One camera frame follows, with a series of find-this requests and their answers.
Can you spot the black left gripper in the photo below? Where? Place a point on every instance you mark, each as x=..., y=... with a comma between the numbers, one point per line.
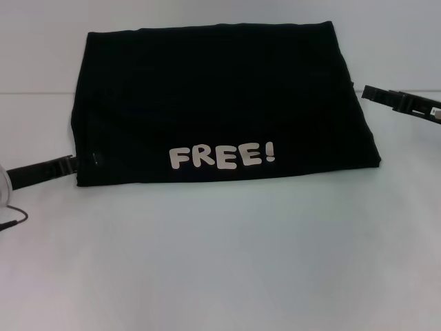
x=29, y=176

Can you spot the black shirt with FREE print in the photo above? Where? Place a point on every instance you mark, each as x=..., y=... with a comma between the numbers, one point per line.
x=206, y=103

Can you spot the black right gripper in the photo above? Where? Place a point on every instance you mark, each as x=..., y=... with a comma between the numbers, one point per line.
x=427, y=107

